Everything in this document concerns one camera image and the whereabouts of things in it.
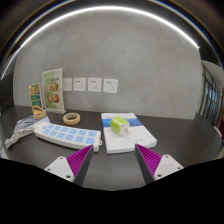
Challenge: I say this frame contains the white power strip blue sockets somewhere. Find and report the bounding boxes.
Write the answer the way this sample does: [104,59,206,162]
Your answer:
[33,121,103,153]

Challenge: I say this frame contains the white power strip cable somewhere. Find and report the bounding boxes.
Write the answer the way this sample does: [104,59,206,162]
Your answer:
[4,127,36,149]

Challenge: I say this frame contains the white book with blue band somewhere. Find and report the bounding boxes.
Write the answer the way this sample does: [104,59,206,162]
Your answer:
[100,111,158,155]

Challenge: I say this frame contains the glass partition with dark frames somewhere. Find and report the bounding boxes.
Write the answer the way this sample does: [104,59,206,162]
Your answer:
[198,61,224,128]

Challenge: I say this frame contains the small green yellow sign stand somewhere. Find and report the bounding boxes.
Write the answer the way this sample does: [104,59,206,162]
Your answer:
[28,82,44,110]

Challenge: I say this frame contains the large green menu sign stand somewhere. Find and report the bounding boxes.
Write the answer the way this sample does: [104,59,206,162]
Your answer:
[41,67,67,115]

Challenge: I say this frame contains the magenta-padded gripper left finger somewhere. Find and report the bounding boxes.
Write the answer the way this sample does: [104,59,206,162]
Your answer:
[43,144,95,187]

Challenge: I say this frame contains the blue white patterned cloth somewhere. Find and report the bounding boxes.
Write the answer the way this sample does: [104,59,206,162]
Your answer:
[13,115,51,135]

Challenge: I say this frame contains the yellow tape roll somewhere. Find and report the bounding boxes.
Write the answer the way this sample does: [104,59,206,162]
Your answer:
[31,105,48,120]

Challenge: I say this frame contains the green and white charger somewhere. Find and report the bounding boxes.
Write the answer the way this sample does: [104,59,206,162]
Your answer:
[109,115,131,136]

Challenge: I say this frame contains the white wall switch plate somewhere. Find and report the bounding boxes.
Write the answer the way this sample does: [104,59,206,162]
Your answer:
[62,77,73,92]

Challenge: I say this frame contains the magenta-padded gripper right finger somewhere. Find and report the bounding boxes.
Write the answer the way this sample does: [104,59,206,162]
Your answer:
[134,143,185,185]

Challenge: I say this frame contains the beige tape roll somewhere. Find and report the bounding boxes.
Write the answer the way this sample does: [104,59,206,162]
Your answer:
[62,112,82,126]

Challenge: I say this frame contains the long ceiling light strip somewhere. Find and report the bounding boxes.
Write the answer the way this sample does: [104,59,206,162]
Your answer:
[0,5,201,81]

